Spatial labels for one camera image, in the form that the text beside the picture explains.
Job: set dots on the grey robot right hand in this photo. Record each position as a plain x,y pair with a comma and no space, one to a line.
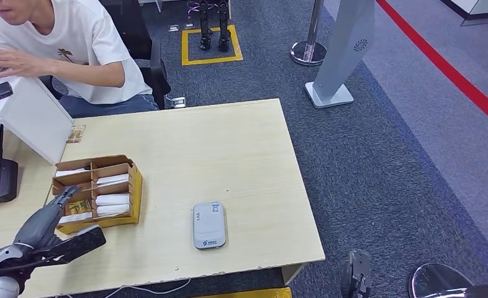
356,273

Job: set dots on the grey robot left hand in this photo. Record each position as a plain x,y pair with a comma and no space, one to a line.
36,228

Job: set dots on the person's left hand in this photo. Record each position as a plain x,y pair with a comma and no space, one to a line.
18,61

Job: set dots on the cardboard card organizer box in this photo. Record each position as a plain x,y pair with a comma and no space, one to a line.
116,222

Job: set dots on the person's left forearm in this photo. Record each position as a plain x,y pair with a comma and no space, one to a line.
83,74

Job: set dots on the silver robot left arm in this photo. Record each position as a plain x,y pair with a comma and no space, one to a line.
1,284

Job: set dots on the white key card stack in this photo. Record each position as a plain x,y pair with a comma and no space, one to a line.
77,219
113,210
112,180
112,200
71,172

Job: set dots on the gold card packet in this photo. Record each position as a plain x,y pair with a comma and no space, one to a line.
82,208

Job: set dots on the person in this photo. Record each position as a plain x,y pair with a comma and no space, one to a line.
83,28

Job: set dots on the grey card reader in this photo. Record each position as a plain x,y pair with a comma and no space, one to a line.
209,226

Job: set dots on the light wooden desk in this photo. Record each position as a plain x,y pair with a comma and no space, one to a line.
227,156
1,222

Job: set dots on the white desk partition box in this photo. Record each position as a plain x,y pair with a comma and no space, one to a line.
34,119

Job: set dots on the round chrome stanchion base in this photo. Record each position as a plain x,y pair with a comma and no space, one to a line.
437,279

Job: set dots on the yellow floor tape strip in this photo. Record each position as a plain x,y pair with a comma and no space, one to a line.
260,294

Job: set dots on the black office chair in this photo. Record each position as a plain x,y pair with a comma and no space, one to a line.
157,78

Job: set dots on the white table leg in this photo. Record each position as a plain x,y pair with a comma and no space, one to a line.
158,5

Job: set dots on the metal floor socket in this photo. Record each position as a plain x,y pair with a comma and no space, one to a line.
174,28
177,102
189,25

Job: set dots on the small black humanoid robot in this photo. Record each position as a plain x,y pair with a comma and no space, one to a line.
205,24

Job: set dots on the yellow square floor tape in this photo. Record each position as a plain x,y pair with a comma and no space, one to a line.
211,61

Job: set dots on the red floor tape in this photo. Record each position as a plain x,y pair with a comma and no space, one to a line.
445,68

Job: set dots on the grey standing kiosk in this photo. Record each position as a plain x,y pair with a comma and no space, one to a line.
342,49

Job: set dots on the white counter base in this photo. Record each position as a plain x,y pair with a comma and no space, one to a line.
482,6

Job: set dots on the chrome stanchion post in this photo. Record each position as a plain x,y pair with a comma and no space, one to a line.
307,53

